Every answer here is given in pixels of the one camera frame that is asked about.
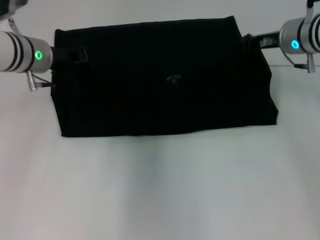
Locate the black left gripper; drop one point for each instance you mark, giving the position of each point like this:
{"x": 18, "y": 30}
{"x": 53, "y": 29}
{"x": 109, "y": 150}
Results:
{"x": 61, "y": 56}

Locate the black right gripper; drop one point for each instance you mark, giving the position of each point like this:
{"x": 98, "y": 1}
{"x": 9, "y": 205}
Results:
{"x": 270, "y": 40}

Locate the black shirt with FREE print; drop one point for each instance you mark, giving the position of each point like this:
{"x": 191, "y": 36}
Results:
{"x": 162, "y": 105}

